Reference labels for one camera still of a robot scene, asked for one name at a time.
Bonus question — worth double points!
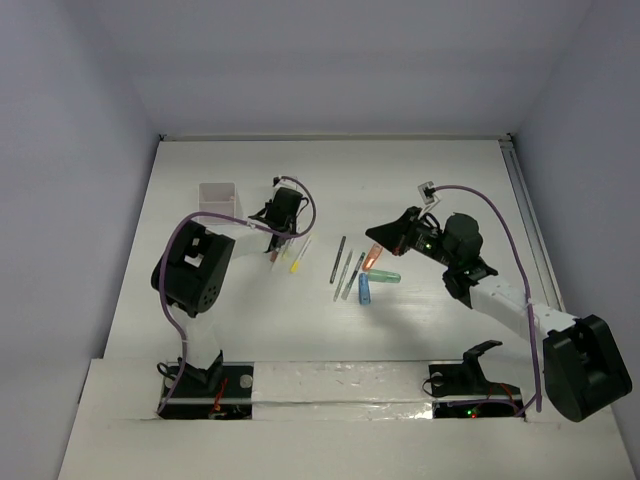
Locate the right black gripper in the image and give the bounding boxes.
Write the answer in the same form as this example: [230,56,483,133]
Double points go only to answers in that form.
[365,206,456,268]

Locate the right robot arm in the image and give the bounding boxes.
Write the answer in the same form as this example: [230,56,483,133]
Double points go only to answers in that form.
[365,207,633,422]

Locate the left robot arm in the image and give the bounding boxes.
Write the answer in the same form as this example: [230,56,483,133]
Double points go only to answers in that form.
[151,176,317,397]

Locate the orange translucent eraser case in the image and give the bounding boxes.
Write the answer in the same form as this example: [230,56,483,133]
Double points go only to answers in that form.
[362,244,383,272]

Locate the green dark pen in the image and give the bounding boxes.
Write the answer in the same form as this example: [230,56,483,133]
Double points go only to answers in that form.
[341,252,366,300]

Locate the green translucent eraser case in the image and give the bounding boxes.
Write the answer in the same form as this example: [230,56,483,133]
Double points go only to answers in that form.
[367,269,401,284]

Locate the clear silver pen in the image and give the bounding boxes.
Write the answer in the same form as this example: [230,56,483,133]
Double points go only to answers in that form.
[333,249,353,302]

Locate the dark grey pen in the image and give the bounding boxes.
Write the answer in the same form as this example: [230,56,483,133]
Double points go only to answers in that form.
[329,235,347,284]

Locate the blue translucent eraser case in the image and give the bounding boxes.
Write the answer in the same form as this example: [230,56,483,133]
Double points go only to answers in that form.
[358,272,371,305]

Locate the white pen yellow tip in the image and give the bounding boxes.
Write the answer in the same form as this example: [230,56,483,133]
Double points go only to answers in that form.
[289,235,313,274]

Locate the translucent pink pen holder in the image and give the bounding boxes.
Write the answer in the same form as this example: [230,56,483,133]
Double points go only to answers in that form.
[198,182,243,218]

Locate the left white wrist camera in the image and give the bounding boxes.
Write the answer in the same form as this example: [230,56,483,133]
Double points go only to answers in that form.
[272,176,300,191]

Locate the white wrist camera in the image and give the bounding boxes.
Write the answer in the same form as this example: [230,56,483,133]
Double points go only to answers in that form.
[272,176,300,191]
[417,181,440,213]

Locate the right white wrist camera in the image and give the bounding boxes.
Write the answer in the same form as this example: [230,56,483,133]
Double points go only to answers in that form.
[417,181,440,213]

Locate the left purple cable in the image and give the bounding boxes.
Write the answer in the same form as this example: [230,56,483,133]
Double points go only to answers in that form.
[158,174,320,415]

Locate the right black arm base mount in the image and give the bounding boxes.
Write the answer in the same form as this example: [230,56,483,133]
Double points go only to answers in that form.
[422,340,524,420]

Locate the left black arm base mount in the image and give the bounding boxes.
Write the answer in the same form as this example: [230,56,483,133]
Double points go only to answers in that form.
[160,361,254,420]

